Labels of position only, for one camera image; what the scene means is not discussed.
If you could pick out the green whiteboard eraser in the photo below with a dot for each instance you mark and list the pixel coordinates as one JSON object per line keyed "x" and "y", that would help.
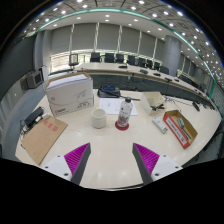
{"x": 181, "y": 122}

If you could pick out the long curved conference desk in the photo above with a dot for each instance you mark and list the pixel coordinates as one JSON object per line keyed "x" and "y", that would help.
{"x": 106, "y": 67}

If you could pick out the row of black office chairs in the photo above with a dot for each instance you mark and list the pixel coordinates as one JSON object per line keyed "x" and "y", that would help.
{"x": 120, "y": 58}

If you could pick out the black flat device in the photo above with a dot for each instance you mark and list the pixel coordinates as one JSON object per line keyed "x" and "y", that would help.
{"x": 33, "y": 116}

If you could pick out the red-sided open cardboard box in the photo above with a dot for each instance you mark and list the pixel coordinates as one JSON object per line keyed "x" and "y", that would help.
{"x": 173, "y": 125}

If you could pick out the flat brown cardboard sheet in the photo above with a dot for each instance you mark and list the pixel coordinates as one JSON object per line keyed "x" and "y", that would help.
{"x": 43, "y": 138}

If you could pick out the white open organizer box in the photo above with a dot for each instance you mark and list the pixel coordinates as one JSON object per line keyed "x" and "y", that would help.
{"x": 147, "y": 102}

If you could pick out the grey boxy monitor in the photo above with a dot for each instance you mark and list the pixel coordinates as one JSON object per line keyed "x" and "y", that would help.
{"x": 35, "y": 80}

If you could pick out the white cup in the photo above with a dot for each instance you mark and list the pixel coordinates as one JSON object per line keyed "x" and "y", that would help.
{"x": 98, "y": 119}

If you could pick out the flat round red coaster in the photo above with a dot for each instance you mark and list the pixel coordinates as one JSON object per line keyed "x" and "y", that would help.
{"x": 117, "y": 127}

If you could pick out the small white remote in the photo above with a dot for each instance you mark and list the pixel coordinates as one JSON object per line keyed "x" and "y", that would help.
{"x": 160, "y": 125}

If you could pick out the white printer paper carton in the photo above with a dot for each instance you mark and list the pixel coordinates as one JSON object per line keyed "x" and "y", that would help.
{"x": 68, "y": 96}

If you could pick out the black desk phone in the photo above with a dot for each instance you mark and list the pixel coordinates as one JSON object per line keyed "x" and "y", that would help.
{"x": 108, "y": 91}

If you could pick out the clear black-capped water bottle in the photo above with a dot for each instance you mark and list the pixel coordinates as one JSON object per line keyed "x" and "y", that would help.
{"x": 125, "y": 113}

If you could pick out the black marker pens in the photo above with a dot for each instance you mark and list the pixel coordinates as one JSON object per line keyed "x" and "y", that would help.
{"x": 185, "y": 134}

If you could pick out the white printed paper sheet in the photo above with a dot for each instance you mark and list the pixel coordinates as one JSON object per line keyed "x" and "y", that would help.
{"x": 110, "y": 106}

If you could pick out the ceiling spot lights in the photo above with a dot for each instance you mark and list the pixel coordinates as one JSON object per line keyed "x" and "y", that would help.
{"x": 106, "y": 15}

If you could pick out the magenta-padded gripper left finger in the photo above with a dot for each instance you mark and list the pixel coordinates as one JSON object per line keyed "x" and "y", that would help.
{"x": 78, "y": 158}

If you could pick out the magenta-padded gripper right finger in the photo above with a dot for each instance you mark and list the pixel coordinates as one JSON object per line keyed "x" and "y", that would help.
{"x": 145, "y": 158}

